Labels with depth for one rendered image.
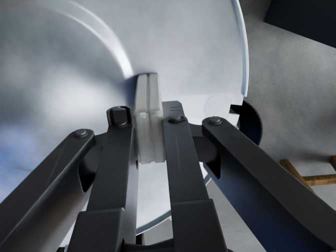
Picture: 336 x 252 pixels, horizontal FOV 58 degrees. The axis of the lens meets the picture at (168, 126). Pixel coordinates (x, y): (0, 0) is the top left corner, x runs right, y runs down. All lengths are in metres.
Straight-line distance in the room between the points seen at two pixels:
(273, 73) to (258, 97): 0.10
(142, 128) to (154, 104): 0.02
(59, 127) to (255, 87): 0.94
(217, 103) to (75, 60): 0.11
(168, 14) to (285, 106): 1.00
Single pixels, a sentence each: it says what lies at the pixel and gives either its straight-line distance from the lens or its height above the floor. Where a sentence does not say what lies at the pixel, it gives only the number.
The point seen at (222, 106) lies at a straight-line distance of 0.23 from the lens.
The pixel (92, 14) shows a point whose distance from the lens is 0.21.
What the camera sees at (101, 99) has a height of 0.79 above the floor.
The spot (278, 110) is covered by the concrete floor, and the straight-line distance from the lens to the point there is 1.18.
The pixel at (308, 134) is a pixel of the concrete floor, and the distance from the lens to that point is 1.28.
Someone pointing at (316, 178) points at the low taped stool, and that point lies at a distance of 1.24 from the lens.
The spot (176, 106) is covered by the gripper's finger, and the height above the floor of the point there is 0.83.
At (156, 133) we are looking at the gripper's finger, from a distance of 0.15.
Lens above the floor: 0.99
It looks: 64 degrees down
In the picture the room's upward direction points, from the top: 172 degrees clockwise
